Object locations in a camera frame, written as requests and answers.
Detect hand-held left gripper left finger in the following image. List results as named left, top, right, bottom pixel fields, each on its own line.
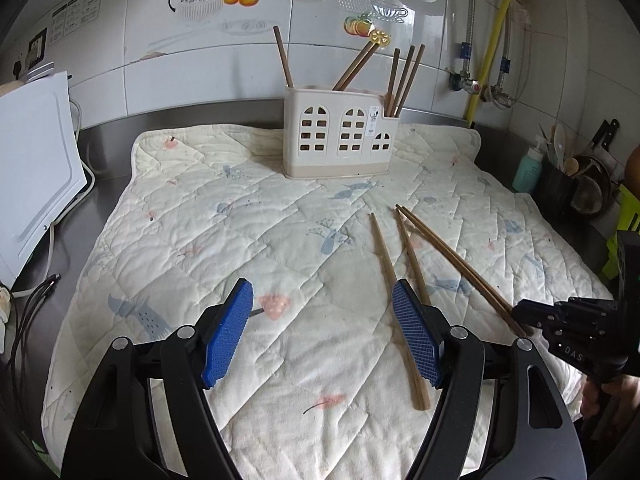
left=60, top=278, right=254, bottom=480

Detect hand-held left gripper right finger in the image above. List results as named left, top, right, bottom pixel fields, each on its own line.
left=391, top=280, right=588, bottom=480

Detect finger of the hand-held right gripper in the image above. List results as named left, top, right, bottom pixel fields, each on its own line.
left=514, top=297, right=621, bottom=345

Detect cream house-shaped utensil holder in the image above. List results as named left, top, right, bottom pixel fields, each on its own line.
left=282, top=85, right=401, bottom=180

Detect person's right hand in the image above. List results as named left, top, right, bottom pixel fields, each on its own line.
left=580, top=372, right=640, bottom=418

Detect green plastic basket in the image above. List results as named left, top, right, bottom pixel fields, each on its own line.
left=602, top=185, right=640, bottom=281

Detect black utensil pot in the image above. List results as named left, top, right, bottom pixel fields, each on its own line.
left=537, top=160, right=578, bottom=211
left=570, top=152, right=613, bottom=216

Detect brown round object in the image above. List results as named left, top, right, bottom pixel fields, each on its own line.
left=625, top=145, right=640, bottom=186

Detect white quilted printed mat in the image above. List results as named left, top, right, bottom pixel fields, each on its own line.
left=41, top=124, right=613, bottom=478

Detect teal pump bottle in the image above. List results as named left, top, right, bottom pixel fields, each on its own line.
left=513, top=137, right=545, bottom=193

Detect metal water valve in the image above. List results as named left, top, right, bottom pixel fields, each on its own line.
left=447, top=69, right=481, bottom=93
left=482, top=85, right=513, bottom=110

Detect white microwave oven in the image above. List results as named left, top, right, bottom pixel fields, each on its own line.
left=0, top=71, right=87, bottom=286

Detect black handled knife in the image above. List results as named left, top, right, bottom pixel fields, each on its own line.
left=590, top=119, right=620, bottom=151

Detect black cables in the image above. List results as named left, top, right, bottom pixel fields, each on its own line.
left=10, top=274, right=62, bottom=361

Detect white power cable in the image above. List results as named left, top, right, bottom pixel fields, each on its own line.
left=47, top=100, right=96, bottom=271

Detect braided metal hose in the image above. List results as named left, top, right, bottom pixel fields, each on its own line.
left=497, top=7, right=512, bottom=88
left=462, top=0, right=476, bottom=78

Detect yellow gas hose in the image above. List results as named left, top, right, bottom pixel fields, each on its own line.
left=466, top=0, right=518, bottom=128

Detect black and white wall labels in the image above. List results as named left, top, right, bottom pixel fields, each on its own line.
left=50, top=0, right=104, bottom=38

